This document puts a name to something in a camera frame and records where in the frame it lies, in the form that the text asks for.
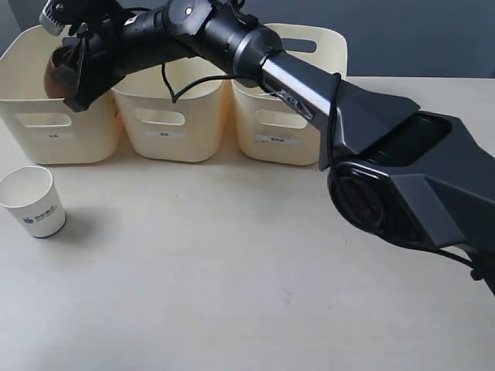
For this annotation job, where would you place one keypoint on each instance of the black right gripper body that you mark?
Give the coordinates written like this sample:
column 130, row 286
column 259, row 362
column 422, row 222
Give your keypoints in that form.
column 124, row 44

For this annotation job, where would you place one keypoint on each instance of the brown wooden cup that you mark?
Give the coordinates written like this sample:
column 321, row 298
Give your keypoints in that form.
column 60, row 76

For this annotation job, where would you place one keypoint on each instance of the white paper cup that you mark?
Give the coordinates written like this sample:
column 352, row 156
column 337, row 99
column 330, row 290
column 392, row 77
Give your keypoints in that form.
column 29, row 194

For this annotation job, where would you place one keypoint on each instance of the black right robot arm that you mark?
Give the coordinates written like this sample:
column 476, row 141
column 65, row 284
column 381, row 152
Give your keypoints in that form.
column 413, row 178

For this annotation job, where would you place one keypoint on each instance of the cream bin wood label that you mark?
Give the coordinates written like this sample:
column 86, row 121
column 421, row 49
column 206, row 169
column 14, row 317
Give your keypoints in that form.
column 46, row 130

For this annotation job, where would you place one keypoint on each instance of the cream bin paper label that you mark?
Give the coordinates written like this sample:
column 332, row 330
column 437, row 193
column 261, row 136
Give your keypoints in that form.
column 189, row 130

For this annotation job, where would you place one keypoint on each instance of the cream bin plastic label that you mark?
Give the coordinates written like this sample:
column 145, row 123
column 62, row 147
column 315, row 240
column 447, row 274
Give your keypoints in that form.
column 267, row 130

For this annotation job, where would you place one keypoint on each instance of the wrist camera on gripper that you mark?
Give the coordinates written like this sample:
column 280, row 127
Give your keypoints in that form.
column 57, row 14

